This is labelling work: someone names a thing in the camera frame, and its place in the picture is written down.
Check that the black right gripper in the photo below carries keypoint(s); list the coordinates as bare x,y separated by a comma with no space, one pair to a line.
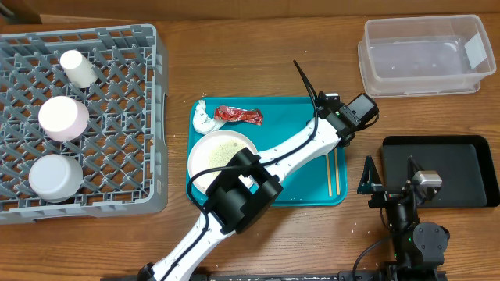
369,180

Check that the red snack wrapper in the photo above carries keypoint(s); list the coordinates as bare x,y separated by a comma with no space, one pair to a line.
234,114

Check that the large white plate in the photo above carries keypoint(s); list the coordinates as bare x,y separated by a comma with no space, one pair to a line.
214,150

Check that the white napkin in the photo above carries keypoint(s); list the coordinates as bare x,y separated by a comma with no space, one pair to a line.
204,124

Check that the cream cup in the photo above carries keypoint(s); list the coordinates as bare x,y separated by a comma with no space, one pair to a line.
78,69

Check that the grey small saucer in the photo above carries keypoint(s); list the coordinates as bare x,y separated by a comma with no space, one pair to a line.
55,178

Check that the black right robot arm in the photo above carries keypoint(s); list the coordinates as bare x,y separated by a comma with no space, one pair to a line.
419,247

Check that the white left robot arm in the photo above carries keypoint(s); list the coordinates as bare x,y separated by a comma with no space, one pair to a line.
231,207

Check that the grey dishwasher rack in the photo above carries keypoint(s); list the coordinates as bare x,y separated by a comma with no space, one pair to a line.
122,152

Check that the black plastic tray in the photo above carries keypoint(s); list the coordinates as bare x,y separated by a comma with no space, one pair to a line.
464,162

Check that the teal plastic tray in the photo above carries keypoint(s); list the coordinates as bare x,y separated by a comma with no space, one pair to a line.
282,118

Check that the clear plastic container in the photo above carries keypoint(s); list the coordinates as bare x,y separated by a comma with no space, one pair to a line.
425,55

